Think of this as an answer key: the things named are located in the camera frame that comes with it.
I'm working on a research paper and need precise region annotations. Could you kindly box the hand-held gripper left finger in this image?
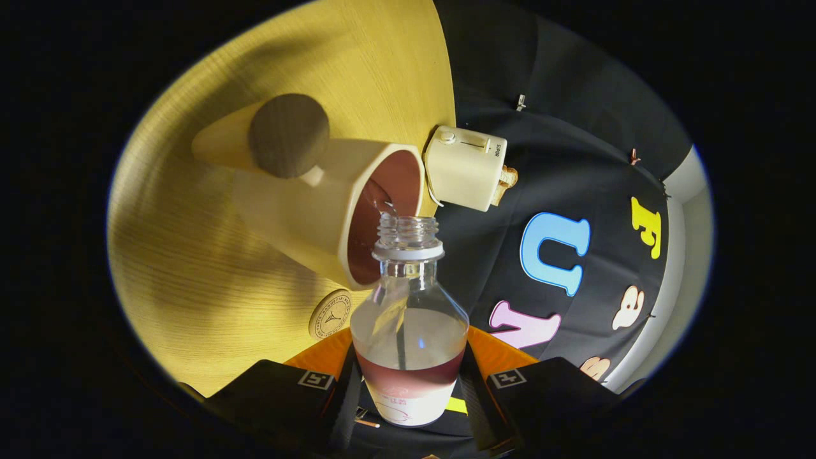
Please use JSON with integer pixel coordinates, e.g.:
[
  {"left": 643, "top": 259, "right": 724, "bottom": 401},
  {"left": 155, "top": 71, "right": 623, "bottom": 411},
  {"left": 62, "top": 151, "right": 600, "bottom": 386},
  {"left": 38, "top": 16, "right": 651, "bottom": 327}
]
[{"left": 182, "top": 327, "right": 364, "bottom": 456}]

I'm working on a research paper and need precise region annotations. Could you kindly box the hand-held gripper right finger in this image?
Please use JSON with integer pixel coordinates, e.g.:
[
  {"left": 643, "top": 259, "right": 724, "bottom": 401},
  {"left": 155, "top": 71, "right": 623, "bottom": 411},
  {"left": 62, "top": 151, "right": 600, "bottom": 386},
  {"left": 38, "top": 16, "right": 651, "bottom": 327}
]
[{"left": 446, "top": 325, "right": 619, "bottom": 456}]

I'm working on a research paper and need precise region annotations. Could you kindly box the clear juice bottle pink label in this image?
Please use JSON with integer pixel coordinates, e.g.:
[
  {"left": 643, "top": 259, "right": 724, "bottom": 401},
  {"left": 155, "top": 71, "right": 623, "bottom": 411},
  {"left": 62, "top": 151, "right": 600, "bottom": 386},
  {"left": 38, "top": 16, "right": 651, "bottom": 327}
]
[{"left": 350, "top": 214, "right": 470, "bottom": 428}]

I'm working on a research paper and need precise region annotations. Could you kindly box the round brown coaster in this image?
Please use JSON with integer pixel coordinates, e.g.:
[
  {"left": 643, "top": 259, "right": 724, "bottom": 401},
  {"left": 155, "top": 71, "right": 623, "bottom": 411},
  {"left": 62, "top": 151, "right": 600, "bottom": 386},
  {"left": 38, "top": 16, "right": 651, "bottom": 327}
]
[{"left": 309, "top": 289, "right": 353, "bottom": 340}]

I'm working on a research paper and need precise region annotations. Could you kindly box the beige cup with wooden handle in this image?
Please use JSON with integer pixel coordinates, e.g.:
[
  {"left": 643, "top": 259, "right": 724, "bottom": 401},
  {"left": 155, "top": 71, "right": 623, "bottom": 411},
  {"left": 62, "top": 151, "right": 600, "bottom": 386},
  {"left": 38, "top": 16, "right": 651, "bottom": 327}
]
[{"left": 191, "top": 94, "right": 426, "bottom": 291}]

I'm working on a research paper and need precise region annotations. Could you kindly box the wooden table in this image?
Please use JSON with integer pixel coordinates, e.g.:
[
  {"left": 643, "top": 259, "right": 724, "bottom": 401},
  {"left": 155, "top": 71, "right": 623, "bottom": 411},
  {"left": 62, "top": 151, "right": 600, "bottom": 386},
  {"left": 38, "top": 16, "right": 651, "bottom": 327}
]
[{"left": 107, "top": 0, "right": 456, "bottom": 399}]

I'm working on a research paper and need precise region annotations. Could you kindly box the cream toaster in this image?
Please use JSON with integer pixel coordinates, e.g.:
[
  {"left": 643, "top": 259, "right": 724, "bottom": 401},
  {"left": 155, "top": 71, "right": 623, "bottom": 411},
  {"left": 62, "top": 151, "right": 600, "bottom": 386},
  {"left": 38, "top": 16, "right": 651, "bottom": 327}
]
[{"left": 423, "top": 125, "right": 509, "bottom": 212}]

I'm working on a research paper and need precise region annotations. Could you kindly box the black backdrop cloth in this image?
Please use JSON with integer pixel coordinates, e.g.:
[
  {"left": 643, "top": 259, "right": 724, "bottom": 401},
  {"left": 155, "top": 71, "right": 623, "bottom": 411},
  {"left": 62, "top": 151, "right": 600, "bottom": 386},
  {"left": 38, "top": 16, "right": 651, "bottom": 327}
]
[{"left": 351, "top": 0, "right": 696, "bottom": 459}]

